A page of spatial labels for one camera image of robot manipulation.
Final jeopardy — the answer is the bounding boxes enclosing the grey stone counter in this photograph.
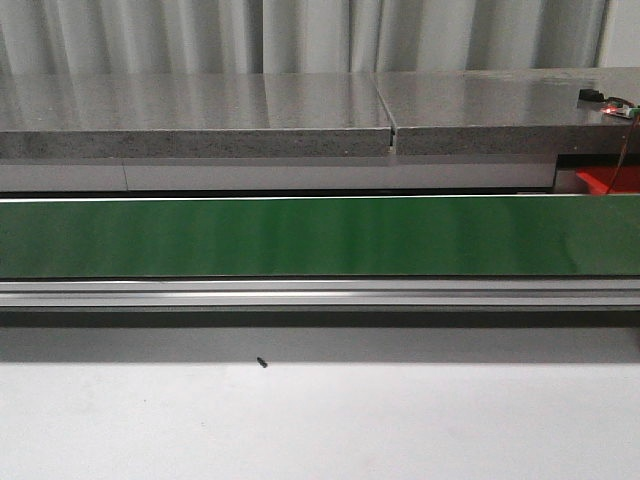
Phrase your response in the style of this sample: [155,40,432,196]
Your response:
[1,68,639,197]

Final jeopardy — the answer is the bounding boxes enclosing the green conveyor belt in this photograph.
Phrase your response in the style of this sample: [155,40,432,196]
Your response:
[1,195,639,279]

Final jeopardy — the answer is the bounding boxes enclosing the red plastic bin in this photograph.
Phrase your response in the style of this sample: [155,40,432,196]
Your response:
[576,166,639,195]

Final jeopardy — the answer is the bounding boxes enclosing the small sensor circuit board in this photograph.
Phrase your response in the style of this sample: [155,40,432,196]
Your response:
[578,88,639,120]

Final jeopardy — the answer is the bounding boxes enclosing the white pleated curtain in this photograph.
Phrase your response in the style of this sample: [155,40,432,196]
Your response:
[1,1,639,75]

